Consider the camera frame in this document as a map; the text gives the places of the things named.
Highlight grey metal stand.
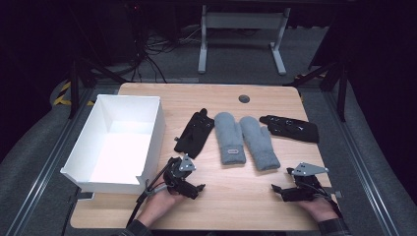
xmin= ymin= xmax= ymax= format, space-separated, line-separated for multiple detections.
xmin=197 ymin=4 xmax=292 ymax=76

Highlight person's left hand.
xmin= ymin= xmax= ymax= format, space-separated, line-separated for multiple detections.
xmin=142 ymin=175 xmax=188 ymax=224

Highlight black tripod stand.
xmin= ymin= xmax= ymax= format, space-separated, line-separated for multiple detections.
xmin=283 ymin=58 xmax=349 ymax=123
xmin=67 ymin=55 xmax=130 ymax=120

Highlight dark cabinet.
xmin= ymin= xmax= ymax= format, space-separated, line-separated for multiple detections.
xmin=97 ymin=1 xmax=146 ymax=67

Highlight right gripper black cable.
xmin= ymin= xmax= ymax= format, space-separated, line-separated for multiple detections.
xmin=304 ymin=181 xmax=343 ymax=219

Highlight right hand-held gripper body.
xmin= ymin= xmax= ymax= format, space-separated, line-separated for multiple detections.
xmin=286 ymin=162 xmax=328 ymax=202

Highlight aluminium floor rail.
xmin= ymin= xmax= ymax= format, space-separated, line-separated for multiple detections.
xmin=5 ymin=88 xmax=96 ymax=236
xmin=323 ymin=91 xmax=400 ymax=236

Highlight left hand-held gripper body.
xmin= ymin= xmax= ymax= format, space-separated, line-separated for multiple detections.
xmin=162 ymin=153 xmax=197 ymax=195

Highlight black floor cables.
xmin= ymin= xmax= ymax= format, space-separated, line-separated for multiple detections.
xmin=131 ymin=26 xmax=205 ymax=84

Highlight plain grey mitten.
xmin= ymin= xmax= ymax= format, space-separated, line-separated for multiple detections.
xmin=239 ymin=115 xmax=281 ymax=172

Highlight person's right hand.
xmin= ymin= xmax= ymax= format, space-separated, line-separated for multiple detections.
xmin=296 ymin=196 xmax=339 ymax=224

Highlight white box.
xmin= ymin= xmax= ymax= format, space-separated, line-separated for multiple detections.
xmin=59 ymin=93 xmax=167 ymax=196

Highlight yellow black striped tape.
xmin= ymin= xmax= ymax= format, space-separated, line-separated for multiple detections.
xmin=53 ymin=81 xmax=96 ymax=107

